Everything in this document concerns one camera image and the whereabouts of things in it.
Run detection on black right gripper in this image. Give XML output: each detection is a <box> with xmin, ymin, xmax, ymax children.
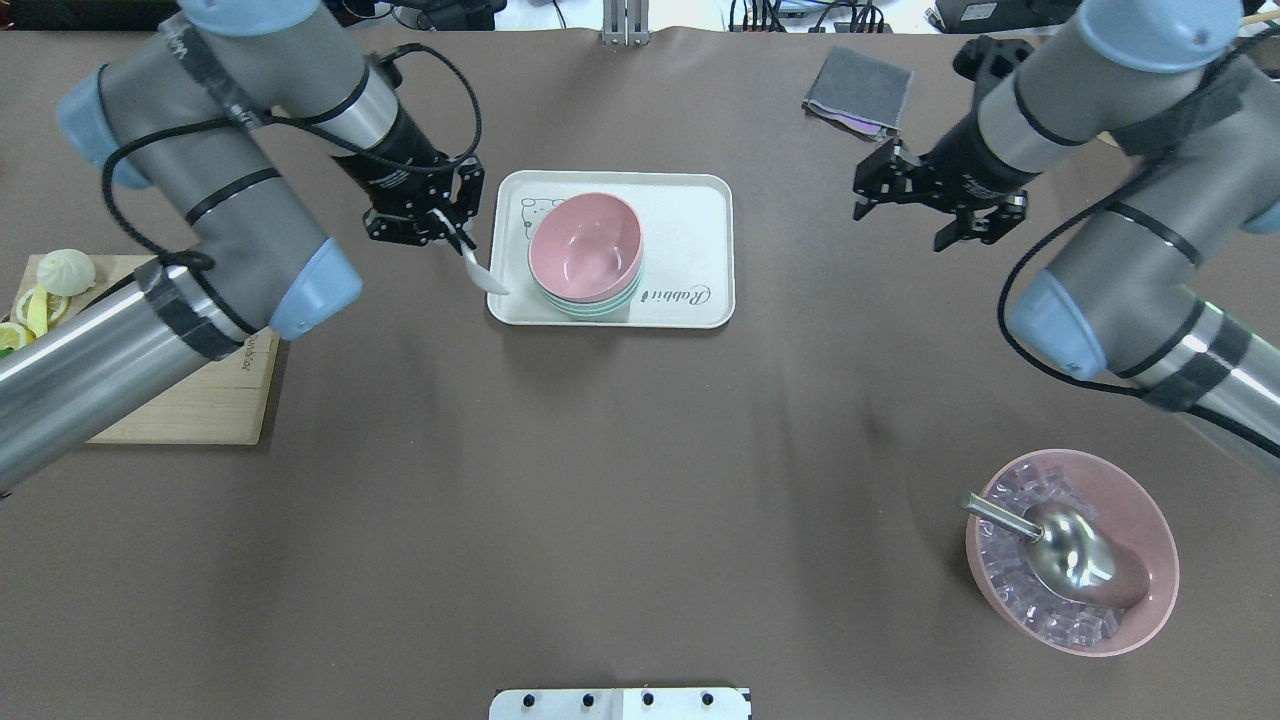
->
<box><xmin>852</xmin><ymin>129</ymin><xmax>1030</xmax><ymax>252</ymax></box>

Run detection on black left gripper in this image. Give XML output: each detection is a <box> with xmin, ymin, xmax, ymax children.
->
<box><xmin>355</xmin><ymin>152</ymin><xmax>485</xmax><ymax>251</ymax></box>

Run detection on white ceramic spoon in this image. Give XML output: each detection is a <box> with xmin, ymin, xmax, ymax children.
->
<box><xmin>428</xmin><ymin>209</ymin><xmax>509</xmax><ymax>296</ymax></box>

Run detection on small pink bowl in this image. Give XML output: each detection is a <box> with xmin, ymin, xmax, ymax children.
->
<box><xmin>527</xmin><ymin>192</ymin><xmax>646</xmax><ymax>304</ymax></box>

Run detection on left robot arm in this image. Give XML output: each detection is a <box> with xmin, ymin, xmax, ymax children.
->
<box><xmin>3</xmin><ymin>1</ymin><xmax>506</xmax><ymax>495</ymax></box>

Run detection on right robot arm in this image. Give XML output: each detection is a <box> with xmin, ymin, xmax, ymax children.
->
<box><xmin>852</xmin><ymin>1</ymin><xmax>1279</xmax><ymax>456</ymax></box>

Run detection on large pink bowl with ice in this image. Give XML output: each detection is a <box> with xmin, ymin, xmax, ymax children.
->
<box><xmin>965</xmin><ymin>448</ymin><xmax>1181</xmax><ymax>659</ymax></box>

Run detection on grey folded cloth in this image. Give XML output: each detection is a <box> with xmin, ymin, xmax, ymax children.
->
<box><xmin>801</xmin><ymin>47</ymin><xmax>915</xmax><ymax>138</ymax></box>

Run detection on green stacked bowls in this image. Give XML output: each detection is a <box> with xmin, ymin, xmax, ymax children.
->
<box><xmin>538</xmin><ymin>273</ymin><xmax>643</xmax><ymax>318</ymax></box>

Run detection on cream rectangular serving tray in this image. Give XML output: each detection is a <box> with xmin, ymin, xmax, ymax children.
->
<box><xmin>486</xmin><ymin>170</ymin><xmax>736</xmax><ymax>331</ymax></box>

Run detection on bamboo cutting board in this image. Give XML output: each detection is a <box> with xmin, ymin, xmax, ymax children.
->
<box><xmin>15</xmin><ymin>255</ymin><xmax>282</xmax><ymax>446</ymax></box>

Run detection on metal ice scoop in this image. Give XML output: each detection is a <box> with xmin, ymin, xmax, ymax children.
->
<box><xmin>957</xmin><ymin>493</ymin><xmax>1151</xmax><ymax>609</ymax></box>

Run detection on toy lemon slice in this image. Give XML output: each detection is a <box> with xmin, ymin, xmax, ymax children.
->
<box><xmin>13</xmin><ymin>287</ymin><xmax>70</xmax><ymax>329</ymax></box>

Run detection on yellow plastic knife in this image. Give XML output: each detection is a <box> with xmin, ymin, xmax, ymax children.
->
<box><xmin>23</xmin><ymin>284</ymin><xmax>56</xmax><ymax>337</ymax></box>

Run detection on toy lemon half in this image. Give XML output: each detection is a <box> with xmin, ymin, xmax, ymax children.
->
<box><xmin>0</xmin><ymin>322</ymin><xmax>35</xmax><ymax>357</ymax></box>

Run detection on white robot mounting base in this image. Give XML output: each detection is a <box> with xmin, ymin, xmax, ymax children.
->
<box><xmin>488</xmin><ymin>685</ymin><xmax>753</xmax><ymax>719</ymax></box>

